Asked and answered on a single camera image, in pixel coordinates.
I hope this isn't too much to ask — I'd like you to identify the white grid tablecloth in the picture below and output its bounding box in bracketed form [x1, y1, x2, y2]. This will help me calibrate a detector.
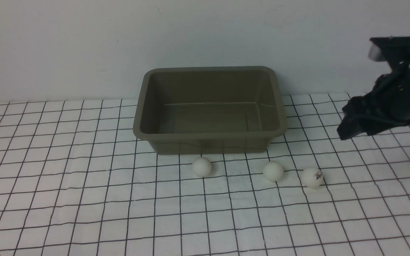
[0, 94, 410, 256]

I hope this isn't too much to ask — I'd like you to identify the olive plastic bin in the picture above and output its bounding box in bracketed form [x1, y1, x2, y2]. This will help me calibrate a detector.
[132, 66, 289, 155]

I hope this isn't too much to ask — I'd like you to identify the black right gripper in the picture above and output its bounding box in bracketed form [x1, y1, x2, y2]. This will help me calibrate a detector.
[337, 36, 410, 140]

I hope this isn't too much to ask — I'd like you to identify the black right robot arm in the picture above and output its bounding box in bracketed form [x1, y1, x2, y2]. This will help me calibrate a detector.
[337, 36, 410, 140]

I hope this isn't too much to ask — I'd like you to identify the white ping-pong ball with logo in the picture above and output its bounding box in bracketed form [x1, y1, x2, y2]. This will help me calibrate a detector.
[300, 167, 324, 190]

